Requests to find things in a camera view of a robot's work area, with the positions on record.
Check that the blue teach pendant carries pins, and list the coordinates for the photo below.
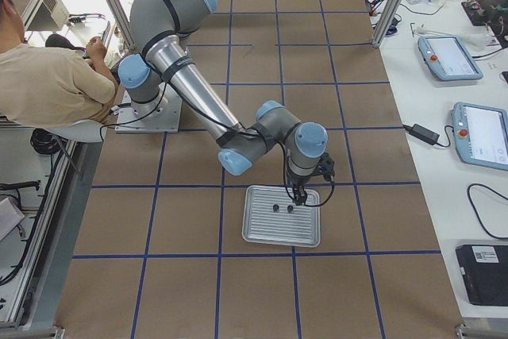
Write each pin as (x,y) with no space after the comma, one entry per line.
(480,134)
(448,59)

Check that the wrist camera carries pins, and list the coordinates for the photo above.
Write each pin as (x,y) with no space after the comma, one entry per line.
(325,167)

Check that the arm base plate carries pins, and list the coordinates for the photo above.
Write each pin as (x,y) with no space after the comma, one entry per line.
(160,115)

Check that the silver ribbed metal tray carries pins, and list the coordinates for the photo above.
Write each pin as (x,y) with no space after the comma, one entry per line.
(301,228)

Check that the seated person beige shirt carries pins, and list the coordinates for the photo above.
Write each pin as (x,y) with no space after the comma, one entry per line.
(51,86)

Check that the black power adapter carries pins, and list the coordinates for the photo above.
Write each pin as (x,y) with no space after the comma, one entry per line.
(422,133)

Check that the black flat box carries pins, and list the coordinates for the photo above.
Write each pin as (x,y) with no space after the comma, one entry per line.
(484,272)

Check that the aluminium frame post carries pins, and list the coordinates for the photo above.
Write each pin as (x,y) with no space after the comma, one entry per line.
(393,1)

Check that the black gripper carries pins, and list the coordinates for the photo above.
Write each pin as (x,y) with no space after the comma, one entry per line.
(298,183)

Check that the lower blue teach pendant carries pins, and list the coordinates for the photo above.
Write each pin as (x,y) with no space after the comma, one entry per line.
(480,134)

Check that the upper blue teach pendant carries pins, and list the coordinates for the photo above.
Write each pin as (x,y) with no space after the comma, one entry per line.
(448,59)

